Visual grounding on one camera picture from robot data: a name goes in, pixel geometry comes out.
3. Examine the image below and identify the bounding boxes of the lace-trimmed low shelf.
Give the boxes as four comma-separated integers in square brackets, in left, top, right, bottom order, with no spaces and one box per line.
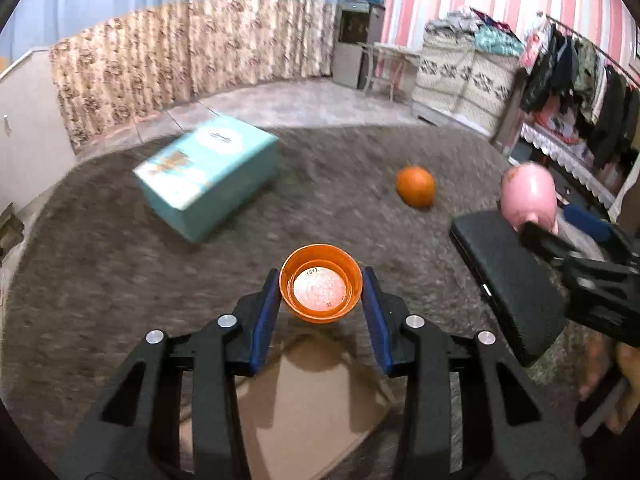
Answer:
[510,120,631,211]

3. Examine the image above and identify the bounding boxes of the row of hanging clothes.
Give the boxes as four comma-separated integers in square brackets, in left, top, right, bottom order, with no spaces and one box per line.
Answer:
[520,25,640,171]

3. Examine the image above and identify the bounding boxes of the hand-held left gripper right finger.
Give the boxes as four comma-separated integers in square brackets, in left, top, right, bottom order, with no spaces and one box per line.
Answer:
[361,266,586,480]

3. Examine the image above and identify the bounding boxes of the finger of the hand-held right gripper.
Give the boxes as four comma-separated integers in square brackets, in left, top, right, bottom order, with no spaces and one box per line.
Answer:
[562,204,640,267]
[517,220,581,268]

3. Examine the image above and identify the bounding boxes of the blue floral curtain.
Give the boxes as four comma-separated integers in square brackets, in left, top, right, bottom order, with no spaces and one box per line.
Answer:
[0,0,351,153]

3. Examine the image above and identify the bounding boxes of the teal tissue box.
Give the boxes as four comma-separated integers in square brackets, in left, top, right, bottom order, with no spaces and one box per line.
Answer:
[132,112,280,243]

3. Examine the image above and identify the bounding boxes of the patterned cloth cover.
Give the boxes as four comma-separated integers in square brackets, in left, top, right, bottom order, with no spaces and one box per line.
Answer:
[411,20,526,136]

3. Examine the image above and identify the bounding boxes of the pile of clothes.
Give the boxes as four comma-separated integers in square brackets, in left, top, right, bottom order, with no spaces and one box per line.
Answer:
[430,7,526,58]

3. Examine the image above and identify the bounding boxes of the pink plastic bag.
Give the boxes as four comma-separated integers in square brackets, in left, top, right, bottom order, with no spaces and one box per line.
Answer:
[520,25,551,71]

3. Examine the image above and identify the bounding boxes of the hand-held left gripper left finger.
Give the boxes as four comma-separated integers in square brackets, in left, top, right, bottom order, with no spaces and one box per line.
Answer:
[57,267,283,480]

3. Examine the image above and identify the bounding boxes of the person's right hand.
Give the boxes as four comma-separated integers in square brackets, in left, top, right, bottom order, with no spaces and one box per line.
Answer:
[614,345,640,435]

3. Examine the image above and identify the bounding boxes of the small white table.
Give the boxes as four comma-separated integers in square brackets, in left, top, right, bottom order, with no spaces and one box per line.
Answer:
[357,42,421,101]

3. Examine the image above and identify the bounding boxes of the metal clothes rack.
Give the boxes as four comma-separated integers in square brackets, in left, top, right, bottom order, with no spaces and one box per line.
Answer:
[490,12,640,161]

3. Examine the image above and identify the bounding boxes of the brown cardboard box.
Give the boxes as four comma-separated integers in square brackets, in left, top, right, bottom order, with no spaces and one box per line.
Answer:
[177,332,396,480]

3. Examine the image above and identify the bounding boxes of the grey shaggy blanket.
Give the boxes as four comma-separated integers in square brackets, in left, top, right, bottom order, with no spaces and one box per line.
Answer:
[0,80,626,480]

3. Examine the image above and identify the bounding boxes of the white cabinet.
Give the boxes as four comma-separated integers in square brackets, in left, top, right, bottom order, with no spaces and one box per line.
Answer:
[0,49,78,211]

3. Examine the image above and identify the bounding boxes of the orange plastic cup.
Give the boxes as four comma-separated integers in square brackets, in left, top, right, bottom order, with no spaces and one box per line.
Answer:
[279,244,364,325]

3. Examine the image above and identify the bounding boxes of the orange fruit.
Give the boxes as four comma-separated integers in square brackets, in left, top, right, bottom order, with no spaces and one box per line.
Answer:
[396,166,437,208]

